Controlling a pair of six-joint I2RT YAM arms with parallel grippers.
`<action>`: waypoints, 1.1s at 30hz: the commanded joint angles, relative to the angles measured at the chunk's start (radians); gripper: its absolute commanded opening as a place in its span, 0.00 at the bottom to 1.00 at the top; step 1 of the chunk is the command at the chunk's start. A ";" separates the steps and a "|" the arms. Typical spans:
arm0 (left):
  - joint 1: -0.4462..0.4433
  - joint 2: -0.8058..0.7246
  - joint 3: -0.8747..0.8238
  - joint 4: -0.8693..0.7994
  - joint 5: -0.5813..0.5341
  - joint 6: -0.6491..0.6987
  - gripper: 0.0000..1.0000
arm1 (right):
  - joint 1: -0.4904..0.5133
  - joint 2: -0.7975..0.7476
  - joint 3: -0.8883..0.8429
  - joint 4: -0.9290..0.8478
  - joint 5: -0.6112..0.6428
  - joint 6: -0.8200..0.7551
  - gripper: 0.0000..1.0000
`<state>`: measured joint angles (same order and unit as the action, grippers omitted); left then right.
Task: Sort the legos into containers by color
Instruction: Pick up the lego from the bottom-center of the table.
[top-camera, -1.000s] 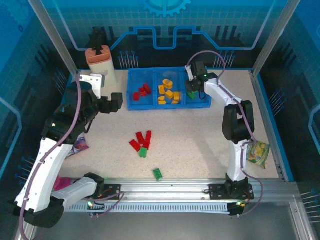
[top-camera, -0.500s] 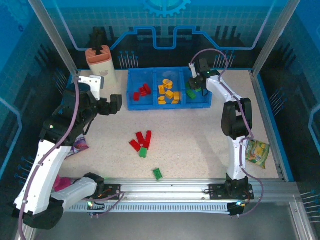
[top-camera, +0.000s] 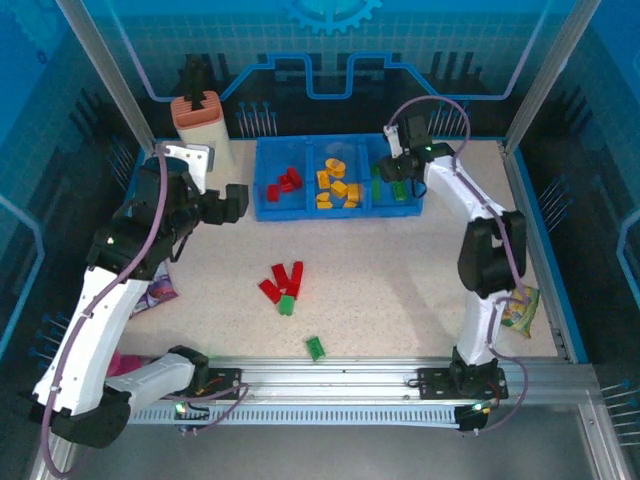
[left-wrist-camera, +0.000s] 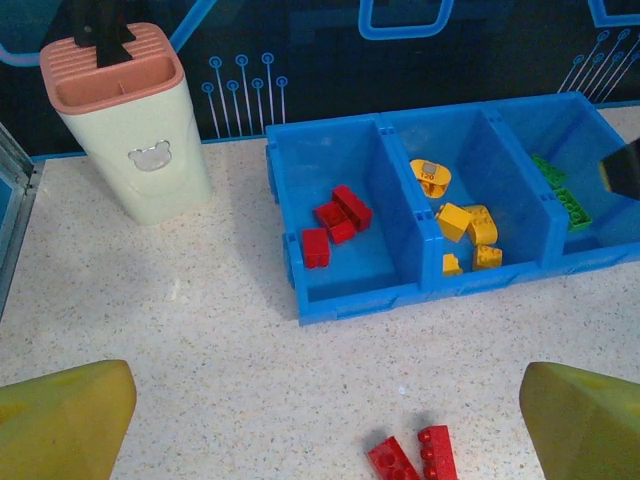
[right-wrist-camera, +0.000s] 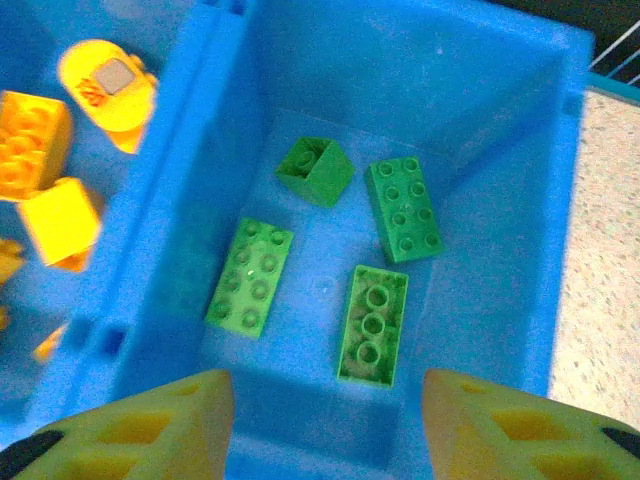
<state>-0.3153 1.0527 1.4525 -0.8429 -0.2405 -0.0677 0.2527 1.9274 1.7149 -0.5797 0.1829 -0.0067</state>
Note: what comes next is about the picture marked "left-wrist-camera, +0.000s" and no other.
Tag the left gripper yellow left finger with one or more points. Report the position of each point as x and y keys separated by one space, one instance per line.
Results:
x=60 y=425

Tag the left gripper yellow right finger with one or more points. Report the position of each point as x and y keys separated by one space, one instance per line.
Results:
x=585 y=430

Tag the dark green lego brick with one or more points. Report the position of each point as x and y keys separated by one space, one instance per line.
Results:
x=550 y=172

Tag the yellow curved lego brick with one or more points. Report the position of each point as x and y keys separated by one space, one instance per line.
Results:
x=485 y=225

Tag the yellow small square lego brick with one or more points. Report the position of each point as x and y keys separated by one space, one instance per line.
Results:
x=487 y=257

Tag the yellow round lego printed 120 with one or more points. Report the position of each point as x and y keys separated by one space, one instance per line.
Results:
x=430 y=175

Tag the yellow sloped lego brick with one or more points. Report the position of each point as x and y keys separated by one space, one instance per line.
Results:
x=451 y=267

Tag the red lego brick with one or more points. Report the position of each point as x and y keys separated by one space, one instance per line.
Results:
x=355 y=207
x=316 y=248
x=392 y=460
x=332 y=222

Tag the blue plastic bin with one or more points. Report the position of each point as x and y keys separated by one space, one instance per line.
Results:
x=350 y=280
x=495 y=165
x=575 y=140

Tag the light green lego brick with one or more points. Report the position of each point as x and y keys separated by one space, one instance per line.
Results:
x=575 y=212

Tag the red lego brick rough side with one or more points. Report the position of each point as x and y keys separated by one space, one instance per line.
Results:
x=440 y=455

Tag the cream knife block pink top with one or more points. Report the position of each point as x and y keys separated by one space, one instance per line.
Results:
x=150 y=190

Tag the metal frame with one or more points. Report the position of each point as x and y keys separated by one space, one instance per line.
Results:
x=15 y=200

